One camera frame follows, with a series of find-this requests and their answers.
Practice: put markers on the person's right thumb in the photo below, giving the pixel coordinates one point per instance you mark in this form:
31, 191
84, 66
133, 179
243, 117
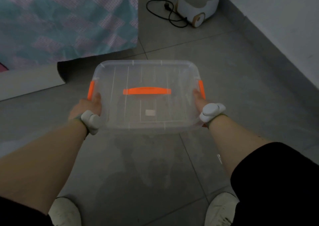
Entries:
198, 100

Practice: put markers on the teal pink patterned bedspread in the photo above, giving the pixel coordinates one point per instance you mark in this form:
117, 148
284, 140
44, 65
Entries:
67, 21

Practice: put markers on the person's left thumb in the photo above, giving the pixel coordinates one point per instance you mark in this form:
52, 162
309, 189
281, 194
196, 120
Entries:
97, 102

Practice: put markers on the person's right hand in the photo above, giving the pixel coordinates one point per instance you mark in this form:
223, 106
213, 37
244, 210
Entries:
199, 103

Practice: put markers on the white appliance with wheel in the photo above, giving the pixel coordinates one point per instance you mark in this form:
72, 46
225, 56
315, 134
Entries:
196, 4

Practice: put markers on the black sleeve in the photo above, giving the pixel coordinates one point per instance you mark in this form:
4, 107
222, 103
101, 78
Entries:
23, 212
276, 183

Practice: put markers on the white shoe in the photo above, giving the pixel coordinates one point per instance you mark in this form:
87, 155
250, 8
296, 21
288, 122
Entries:
64, 212
220, 209

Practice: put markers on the white wrist tracker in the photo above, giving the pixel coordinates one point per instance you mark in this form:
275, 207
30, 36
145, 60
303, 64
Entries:
211, 111
91, 121

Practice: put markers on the person's left hand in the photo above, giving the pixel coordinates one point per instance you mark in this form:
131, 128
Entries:
83, 108

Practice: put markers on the person's right forearm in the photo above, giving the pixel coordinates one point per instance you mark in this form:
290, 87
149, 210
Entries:
234, 143

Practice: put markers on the person's left forearm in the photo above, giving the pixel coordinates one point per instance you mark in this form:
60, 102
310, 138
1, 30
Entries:
39, 163

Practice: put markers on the white bed frame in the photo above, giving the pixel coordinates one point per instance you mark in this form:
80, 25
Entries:
28, 82

